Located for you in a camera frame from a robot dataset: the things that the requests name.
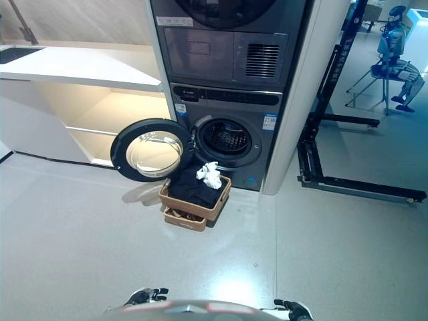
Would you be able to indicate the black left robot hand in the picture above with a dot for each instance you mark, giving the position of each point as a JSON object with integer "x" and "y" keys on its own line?
{"x": 145, "y": 296}

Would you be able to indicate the metal frame chair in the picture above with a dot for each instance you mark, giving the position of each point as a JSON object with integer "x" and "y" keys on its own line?
{"x": 385, "y": 90}

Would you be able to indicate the round black washer door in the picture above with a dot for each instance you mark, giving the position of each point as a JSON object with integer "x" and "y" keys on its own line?
{"x": 118, "y": 150}

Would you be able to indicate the small tan wicker basket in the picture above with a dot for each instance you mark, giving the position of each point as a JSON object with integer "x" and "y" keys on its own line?
{"x": 184, "y": 223}

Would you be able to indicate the blue energy label sticker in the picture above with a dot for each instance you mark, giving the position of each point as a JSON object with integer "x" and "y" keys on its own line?
{"x": 269, "y": 121}

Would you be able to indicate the grey stacked dryer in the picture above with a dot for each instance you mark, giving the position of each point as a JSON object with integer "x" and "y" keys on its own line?
{"x": 200, "y": 57}

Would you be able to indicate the white counter cabinet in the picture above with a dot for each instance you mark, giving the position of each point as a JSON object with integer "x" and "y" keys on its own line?
{"x": 83, "y": 67}

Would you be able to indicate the black sink basin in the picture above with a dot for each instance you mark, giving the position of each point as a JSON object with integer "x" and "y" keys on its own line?
{"x": 16, "y": 55}

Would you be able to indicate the grey robot torso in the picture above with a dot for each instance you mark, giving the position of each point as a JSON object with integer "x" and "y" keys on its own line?
{"x": 200, "y": 312}

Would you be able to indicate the grey front-load washing machine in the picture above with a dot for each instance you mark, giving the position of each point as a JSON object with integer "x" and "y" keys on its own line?
{"x": 264, "y": 157}

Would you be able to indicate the seated blue humanoid robot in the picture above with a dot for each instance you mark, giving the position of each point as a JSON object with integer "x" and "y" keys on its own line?
{"x": 391, "y": 36}

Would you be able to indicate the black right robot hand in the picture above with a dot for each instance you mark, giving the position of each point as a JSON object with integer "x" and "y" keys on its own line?
{"x": 296, "y": 309}

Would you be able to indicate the black clothes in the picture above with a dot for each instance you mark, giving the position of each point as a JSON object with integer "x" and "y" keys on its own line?
{"x": 194, "y": 187}

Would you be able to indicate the white cabinet side panel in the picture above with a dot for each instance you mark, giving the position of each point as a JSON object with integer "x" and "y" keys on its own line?
{"x": 301, "y": 100}

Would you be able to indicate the large tan wicker basket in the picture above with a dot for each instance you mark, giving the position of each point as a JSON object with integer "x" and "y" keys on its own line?
{"x": 187, "y": 204}

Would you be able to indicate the white dryer label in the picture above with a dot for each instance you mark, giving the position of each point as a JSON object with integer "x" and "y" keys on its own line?
{"x": 175, "y": 21}

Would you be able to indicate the white cloth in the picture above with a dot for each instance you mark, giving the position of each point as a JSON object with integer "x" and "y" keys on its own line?
{"x": 210, "y": 177}

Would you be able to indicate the white blue kiosk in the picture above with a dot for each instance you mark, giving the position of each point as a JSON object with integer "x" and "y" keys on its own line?
{"x": 418, "y": 30}

